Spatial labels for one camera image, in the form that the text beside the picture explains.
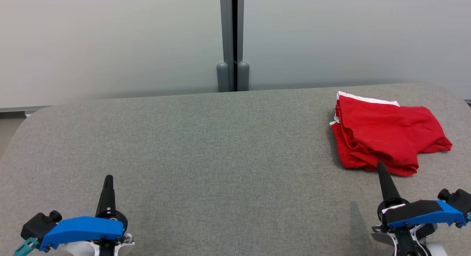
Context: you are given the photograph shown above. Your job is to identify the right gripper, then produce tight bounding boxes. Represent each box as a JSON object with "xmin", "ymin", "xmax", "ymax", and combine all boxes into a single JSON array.
[{"xmin": 371, "ymin": 161, "xmax": 448, "ymax": 256}]

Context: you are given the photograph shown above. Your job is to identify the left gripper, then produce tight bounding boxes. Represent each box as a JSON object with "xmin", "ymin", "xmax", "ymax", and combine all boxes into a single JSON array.
[{"xmin": 63, "ymin": 175, "xmax": 135, "ymax": 256}]

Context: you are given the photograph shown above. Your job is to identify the red shorts white bands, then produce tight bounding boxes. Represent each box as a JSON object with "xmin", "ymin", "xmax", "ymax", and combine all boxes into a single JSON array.
[{"xmin": 329, "ymin": 91, "xmax": 420, "ymax": 177}]

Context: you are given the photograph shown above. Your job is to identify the red jersey shirt striped trim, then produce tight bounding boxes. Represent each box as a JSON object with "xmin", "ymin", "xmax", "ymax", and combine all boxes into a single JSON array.
[{"xmin": 329, "ymin": 106, "xmax": 453, "ymax": 175}]

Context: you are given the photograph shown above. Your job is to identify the grey metal partition post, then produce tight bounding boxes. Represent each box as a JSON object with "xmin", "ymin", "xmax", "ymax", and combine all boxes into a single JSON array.
[
  {"xmin": 216, "ymin": 0, "xmax": 235, "ymax": 93},
  {"xmin": 237, "ymin": 0, "xmax": 250, "ymax": 92}
]

